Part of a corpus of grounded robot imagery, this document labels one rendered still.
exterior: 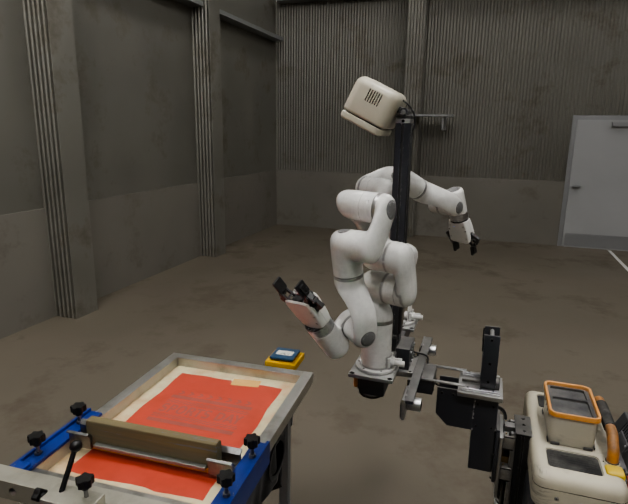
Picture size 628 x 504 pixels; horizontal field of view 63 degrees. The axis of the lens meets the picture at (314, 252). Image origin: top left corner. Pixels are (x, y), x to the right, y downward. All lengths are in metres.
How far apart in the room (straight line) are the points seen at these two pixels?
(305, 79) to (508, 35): 3.58
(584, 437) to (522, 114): 8.06
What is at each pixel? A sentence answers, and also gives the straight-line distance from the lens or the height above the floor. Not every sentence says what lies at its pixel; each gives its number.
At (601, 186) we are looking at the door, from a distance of 9.72.
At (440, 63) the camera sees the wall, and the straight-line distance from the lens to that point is 9.70.
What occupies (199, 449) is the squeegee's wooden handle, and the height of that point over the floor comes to 1.04.
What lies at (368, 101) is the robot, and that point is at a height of 1.95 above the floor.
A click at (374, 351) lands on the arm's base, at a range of 1.62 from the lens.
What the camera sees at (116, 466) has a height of 0.96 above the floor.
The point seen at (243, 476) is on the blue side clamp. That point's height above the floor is 1.00.
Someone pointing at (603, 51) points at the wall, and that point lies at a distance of 9.78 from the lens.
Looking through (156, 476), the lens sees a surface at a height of 0.96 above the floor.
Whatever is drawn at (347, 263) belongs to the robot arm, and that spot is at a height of 1.52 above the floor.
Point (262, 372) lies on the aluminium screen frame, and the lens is 1.99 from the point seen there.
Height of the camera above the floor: 1.86
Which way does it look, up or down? 13 degrees down
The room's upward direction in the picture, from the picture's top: 1 degrees clockwise
